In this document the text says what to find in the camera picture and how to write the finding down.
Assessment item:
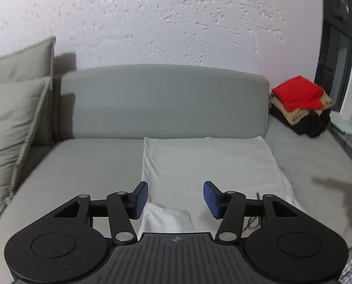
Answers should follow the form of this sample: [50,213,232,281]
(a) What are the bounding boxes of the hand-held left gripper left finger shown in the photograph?
[53,180,149,244]

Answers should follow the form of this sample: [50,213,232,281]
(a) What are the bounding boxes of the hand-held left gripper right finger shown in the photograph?
[203,180,299,244]

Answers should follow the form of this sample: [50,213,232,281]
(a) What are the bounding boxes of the light grey hoodie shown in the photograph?
[137,136,307,234]

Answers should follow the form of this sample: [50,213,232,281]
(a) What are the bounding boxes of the grey sofa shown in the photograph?
[0,64,352,268]

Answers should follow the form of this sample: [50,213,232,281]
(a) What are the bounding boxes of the tan folded garment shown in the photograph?
[268,92,333,126]

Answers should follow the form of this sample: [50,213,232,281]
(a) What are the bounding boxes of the black folded garment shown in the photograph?
[269,108,332,138]

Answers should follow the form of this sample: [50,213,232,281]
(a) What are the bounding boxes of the red folded garment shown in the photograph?
[271,76,326,110]

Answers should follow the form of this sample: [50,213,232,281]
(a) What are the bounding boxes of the glass side table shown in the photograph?
[327,124,352,179]

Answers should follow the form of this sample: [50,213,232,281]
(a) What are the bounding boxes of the grey piped cushion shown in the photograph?
[0,35,56,147]
[0,76,53,205]

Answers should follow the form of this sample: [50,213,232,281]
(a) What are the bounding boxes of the pale green book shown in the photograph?
[330,112,352,137]

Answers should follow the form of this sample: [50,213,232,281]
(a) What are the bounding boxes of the dark window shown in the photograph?
[314,0,352,113]

